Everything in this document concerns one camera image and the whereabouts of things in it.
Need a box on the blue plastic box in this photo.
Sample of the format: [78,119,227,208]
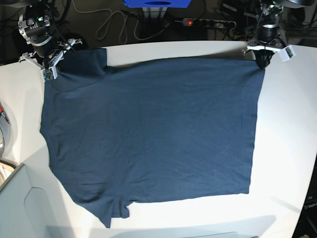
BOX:
[123,0,191,8]

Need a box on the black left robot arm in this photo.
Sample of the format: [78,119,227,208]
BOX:
[254,0,286,49]

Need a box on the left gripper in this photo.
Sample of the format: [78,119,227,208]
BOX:
[255,24,281,69]

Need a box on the dark blue T-shirt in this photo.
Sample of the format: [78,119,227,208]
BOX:
[40,49,265,228]

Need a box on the black power strip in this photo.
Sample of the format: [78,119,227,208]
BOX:
[181,18,236,30]

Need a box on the chrome round object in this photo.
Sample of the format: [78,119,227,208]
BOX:
[0,104,11,157]

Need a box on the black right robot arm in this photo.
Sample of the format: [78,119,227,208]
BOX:
[18,0,66,69]

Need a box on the grey looped cable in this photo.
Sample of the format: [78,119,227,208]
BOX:
[95,9,171,43]

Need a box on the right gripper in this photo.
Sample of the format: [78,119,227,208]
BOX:
[32,37,64,67]

